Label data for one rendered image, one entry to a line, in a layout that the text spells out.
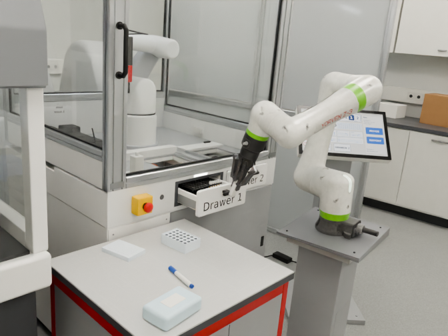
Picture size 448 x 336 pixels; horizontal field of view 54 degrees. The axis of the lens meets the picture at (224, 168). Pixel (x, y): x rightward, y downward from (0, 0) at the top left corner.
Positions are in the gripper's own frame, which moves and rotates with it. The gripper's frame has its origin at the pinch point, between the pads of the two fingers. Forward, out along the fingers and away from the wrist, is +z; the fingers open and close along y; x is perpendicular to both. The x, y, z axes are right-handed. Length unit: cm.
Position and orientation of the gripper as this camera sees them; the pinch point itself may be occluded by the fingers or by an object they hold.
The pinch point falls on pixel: (234, 189)
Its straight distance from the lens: 181.2
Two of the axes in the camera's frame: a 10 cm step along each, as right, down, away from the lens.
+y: 6.5, 5.6, -5.2
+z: -3.2, 8.2, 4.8
